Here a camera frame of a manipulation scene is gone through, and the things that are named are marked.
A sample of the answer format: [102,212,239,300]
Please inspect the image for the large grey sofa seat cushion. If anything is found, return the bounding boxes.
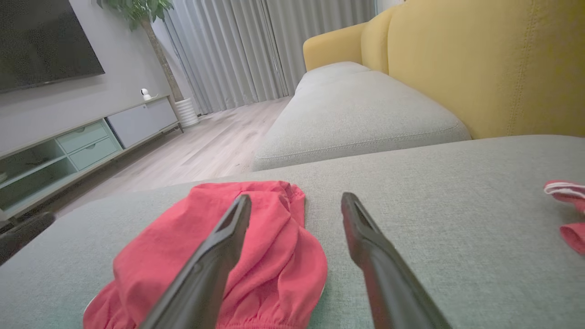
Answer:
[253,70,472,172]

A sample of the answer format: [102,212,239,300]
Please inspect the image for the white ribbed plant pot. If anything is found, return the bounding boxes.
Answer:
[175,97,201,129]

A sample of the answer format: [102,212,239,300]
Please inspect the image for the green potted tree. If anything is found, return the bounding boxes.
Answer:
[95,0,184,103]

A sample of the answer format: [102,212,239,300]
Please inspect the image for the grey pleated curtain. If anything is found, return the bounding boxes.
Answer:
[152,0,378,116]

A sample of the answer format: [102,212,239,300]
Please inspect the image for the narrow yellow sofa backrest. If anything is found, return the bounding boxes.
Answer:
[360,6,399,74]

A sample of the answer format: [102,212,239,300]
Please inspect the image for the red jersey with white trim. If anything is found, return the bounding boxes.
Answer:
[543,179,585,256]

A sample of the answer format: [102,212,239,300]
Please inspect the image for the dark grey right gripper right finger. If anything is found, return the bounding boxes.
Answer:
[341,192,451,329]

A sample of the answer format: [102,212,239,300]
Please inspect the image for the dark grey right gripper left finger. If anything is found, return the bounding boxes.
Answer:
[139,195,252,329]

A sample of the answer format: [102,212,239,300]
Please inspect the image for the yellow sofa armrest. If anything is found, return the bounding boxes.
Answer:
[303,22,367,72]

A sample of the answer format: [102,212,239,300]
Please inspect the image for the small grey sofa seat cushion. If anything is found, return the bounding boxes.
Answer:
[294,61,372,93]

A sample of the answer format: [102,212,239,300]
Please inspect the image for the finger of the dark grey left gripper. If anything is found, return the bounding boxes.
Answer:
[0,212,57,266]

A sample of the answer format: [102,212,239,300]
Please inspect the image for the black flat television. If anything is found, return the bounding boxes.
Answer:
[0,0,106,95]

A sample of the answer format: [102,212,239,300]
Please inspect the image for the grey fabric sofa chaise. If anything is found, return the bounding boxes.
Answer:
[0,134,585,329]

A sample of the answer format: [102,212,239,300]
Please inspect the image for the plain red shorts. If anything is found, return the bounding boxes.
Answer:
[83,180,329,329]

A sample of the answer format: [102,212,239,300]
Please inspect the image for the tv cabinet with green drawers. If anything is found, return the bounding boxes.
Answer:
[0,95,184,221]

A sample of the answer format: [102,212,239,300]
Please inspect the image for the wide yellow sofa backrest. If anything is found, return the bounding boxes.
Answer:
[388,0,585,139]

